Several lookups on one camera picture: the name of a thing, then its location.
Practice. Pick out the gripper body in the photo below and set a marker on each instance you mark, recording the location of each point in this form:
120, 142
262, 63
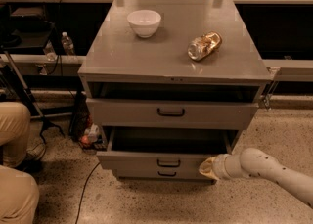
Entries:
221, 166

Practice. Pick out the grey drawer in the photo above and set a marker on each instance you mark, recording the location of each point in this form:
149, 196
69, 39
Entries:
171, 114
174, 175
157, 149

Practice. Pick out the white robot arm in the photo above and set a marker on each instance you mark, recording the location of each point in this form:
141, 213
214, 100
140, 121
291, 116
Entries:
253, 163

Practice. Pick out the grey bottom drawer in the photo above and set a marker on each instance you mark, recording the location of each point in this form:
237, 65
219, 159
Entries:
174, 175

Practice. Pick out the grey metal drawer cabinet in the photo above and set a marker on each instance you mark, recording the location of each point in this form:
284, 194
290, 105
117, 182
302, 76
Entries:
122, 65

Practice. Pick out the grey top drawer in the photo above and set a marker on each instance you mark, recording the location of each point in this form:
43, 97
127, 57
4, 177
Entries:
171, 114

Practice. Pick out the black mesh bag with items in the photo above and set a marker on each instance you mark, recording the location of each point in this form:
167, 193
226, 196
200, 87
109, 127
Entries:
82, 129

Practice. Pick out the white ceramic bowl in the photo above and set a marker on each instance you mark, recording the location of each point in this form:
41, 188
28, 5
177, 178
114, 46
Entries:
144, 23

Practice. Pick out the grey shoe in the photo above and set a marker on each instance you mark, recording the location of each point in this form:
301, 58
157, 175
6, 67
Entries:
33, 158

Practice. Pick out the clear plastic water bottle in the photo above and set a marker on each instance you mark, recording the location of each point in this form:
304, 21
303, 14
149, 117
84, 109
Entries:
67, 44

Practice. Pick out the person's tan trouser legs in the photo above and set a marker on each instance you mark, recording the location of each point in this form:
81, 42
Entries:
19, 193

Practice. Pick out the black tripod stand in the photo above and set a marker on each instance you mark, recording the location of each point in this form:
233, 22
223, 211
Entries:
15, 80

